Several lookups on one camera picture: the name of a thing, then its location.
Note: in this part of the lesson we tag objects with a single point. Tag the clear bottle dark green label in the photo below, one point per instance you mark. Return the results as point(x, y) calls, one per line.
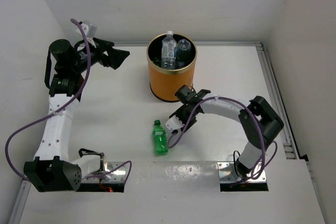
point(183, 49)

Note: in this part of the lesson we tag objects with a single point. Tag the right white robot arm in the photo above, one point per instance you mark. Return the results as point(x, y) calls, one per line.
point(259, 120)

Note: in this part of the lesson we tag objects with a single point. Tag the metal base plate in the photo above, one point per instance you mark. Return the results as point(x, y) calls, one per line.
point(227, 174)
point(115, 171)

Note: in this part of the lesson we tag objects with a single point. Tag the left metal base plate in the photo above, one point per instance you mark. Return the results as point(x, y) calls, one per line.
point(115, 171)

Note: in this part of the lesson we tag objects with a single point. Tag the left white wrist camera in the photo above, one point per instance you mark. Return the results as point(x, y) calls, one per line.
point(89, 28)

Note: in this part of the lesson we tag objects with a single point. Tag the orange cylindrical bin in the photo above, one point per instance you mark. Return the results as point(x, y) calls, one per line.
point(165, 83)

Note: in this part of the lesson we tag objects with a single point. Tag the clear bottle white blue label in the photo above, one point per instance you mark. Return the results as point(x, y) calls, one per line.
point(168, 51)

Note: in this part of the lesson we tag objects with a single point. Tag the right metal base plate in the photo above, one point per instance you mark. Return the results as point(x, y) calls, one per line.
point(227, 174)

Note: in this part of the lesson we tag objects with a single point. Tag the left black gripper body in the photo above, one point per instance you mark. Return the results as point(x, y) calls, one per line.
point(81, 58)

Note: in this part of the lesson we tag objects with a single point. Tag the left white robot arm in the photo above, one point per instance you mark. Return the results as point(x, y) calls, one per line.
point(51, 169)

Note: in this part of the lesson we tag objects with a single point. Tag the green Sprite bottle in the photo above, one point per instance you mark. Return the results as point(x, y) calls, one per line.
point(159, 139)

